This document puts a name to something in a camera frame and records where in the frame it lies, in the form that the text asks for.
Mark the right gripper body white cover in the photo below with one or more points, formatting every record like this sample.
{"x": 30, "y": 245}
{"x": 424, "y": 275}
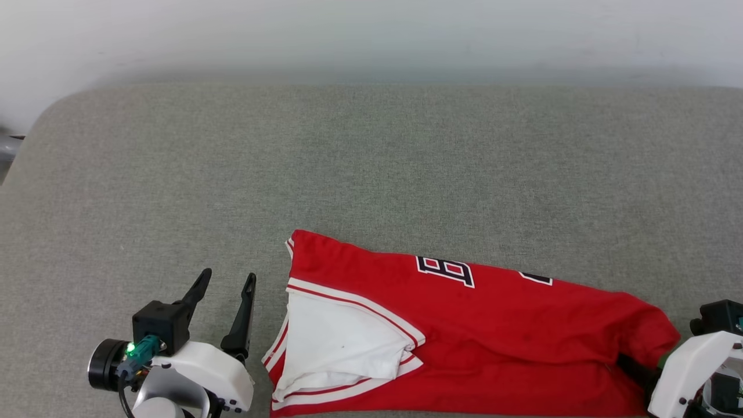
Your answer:
{"x": 685, "y": 371}

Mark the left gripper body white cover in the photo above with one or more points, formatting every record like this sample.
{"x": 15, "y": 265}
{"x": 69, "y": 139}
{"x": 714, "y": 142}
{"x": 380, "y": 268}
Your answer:
{"x": 215, "y": 371}

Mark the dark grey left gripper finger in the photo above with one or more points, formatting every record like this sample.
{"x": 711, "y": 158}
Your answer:
{"x": 242, "y": 325}
{"x": 198, "y": 289}

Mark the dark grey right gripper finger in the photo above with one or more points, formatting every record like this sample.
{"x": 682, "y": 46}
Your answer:
{"x": 638, "y": 370}

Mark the red and white sports jersey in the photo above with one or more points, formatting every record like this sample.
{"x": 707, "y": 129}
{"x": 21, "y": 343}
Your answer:
{"x": 493, "y": 348}

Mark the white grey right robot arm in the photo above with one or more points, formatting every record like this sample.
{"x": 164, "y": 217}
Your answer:
{"x": 725, "y": 395}

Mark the grey object beside sofa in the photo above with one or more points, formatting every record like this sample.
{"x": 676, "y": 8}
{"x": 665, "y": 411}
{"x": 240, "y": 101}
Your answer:
{"x": 7, "y": 148}

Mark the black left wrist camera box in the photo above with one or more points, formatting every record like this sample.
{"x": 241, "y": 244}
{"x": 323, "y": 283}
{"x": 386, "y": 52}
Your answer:
{"x": 162, "y": 322}

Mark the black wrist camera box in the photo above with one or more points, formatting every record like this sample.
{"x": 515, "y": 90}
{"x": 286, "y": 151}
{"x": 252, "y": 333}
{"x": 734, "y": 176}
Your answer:
{"x": 162, "y": 322}
{"x": 720, "y": 316}

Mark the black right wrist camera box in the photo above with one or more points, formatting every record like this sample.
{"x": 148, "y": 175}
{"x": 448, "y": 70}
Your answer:
{"x": 720, "y": 316}

